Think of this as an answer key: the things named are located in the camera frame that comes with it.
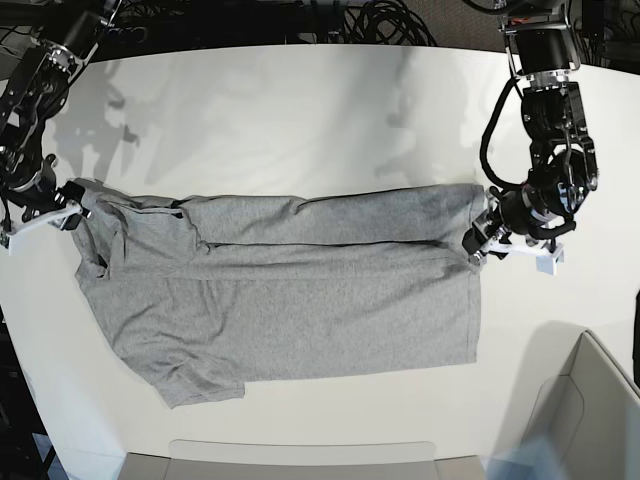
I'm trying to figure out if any grey T-shirt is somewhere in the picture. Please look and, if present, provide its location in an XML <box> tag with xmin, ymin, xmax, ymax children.
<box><xmin>73</xmin><ymin>182</ymin><xmax>484</xmax><ymax>408</ymax></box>

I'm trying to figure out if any black power strip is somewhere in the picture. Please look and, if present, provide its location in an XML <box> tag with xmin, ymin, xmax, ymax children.
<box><xmin>106</xmin><ymin>26</ymin><xmax>149</xmax><ymax>45</ymax></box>

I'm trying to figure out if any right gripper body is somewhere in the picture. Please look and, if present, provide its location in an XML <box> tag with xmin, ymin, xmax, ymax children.
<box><xmin>1</xmin><ymin>154</ymin><xmax>66</xmax><ymax>218</ymax></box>

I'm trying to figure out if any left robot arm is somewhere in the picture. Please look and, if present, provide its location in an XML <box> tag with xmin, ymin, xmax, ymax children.
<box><xmin>462</xmin><ymin>1</ymin><xmax>599</xmax><ymax>268</ymax></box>

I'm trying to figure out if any black cable bundle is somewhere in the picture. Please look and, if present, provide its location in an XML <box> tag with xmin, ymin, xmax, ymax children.
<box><xmin>324</xmin><ymin>0</ymin><xmax>441</xmax><ymax>49</ymax></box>

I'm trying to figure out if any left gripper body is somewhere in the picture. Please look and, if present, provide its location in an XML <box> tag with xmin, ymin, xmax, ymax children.
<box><xmin>487</xmin><ymin>180</ymin><xmax>578</xmax><ymax>241</ymax></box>

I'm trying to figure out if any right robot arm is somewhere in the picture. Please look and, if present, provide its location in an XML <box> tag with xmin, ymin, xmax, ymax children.
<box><xmin>1</xmin><ymin>1</ymin><xmax>121</xmax><ymax>235</ymax></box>

